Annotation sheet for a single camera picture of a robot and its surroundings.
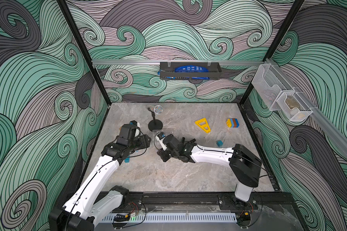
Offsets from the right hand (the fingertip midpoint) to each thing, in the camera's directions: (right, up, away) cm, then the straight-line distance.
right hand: (161, 150), depth 84 cm
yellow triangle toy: (+29, +13, +19) cm, 37 cm away
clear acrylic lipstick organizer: (+3, +9, +14) cm, 17 cm away
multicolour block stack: (+52, +15, +20) cm, 57 cm away
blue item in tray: (+18, +52, +8) cm, 56 cm away
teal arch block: (-22, -7, +3) cm, 23 cm away
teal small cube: (+38, +2, +10) cm, 40 cm away
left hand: (-7, +9, -8) cm, 14 cm away
